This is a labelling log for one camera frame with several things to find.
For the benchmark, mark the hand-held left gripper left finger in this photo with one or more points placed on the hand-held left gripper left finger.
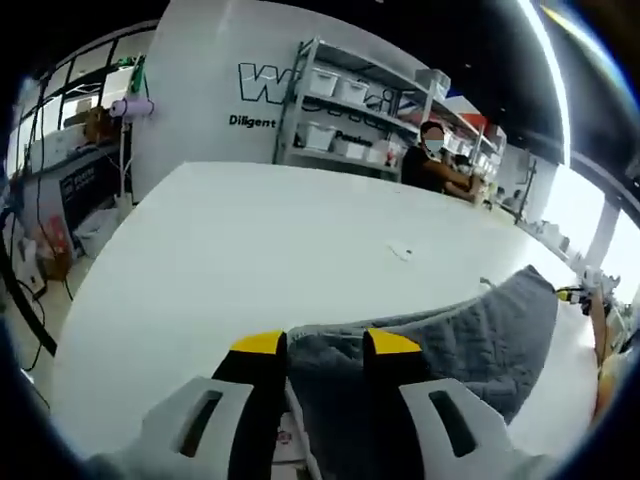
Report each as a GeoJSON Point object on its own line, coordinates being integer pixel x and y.
{"type": "Point", "coordinates": [160, 440]}

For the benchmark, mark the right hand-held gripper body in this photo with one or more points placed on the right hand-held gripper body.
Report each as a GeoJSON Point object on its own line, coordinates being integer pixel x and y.
{"type": "Point", "coordinates": [597, 282]}

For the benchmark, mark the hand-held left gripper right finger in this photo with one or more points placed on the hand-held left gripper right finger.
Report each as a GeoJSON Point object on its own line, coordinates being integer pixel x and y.
{"type": "Point", "coordinates": [415, 420]}

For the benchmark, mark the grey fluffy towel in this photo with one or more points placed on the grey fluffy towel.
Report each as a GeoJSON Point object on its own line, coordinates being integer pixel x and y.
{"type": "Point", "coordinates": [475, 340]}

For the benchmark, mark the small white scrap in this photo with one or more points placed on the small white scrap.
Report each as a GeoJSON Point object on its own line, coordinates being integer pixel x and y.
{"type": "Point", "coordinates": [400, 250]}

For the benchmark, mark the white table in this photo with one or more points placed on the white table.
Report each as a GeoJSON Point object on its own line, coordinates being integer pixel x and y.
{"type": "Point", "coordinates": [250, 250]}

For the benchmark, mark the long ceiling light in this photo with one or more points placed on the long ceiling light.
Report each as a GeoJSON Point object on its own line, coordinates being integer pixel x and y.
{"type": "Point", "coordinates": [550, 75]}

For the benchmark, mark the red box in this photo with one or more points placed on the red box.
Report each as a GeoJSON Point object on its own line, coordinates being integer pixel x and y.
{"type": "Point", "coordinates": [56, 245]}

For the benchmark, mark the black cabinet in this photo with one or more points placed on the black cabinet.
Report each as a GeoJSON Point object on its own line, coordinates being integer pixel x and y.
{"type": "Point", "coordinates": [90, 195]}

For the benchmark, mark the grey metal shelf rack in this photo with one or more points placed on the grey metal shelf rack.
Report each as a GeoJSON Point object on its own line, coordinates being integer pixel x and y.
{"type": "Point", "coordinates": [360, 110]}

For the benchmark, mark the group of white storage bins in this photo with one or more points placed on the group of white storage bins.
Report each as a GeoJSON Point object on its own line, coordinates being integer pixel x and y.
{"type": "Point", "coordinates": [345, 115]}

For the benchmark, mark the purple roll on stand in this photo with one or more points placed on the purple roll on stand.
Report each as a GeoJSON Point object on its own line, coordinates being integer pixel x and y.
{"type": "Point", "coordinates": [132, 108]}

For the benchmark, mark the green hanging item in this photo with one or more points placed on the green hanging item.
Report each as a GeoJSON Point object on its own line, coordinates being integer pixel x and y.
{"type": "Point", "coordinates": [140, 75]}

